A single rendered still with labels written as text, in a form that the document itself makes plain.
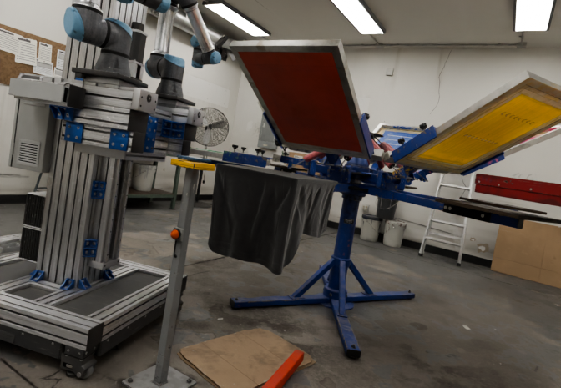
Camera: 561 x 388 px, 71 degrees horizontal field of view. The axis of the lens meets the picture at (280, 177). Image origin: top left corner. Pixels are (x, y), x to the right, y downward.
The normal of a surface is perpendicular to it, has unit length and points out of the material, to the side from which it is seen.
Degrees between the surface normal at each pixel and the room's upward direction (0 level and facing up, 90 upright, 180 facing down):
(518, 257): 78
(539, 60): 90
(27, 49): 87
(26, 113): 90
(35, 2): 90
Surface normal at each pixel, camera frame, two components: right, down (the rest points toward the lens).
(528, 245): -0.46, -0.24
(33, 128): -0.23, 0.01
